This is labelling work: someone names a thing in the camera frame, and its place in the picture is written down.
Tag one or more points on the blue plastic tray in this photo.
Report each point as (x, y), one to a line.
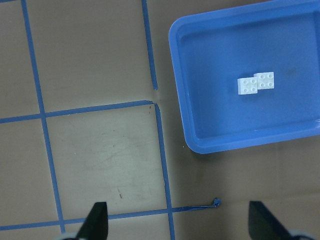
(211, 50)

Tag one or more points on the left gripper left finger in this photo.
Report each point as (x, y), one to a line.
(95, 226)

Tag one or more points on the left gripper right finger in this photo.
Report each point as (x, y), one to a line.
(263, 225)

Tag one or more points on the brown paper table mat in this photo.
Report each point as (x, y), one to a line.
(89, 113)

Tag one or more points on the white toy block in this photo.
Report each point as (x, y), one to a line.
(247, 85)
(265, 80)

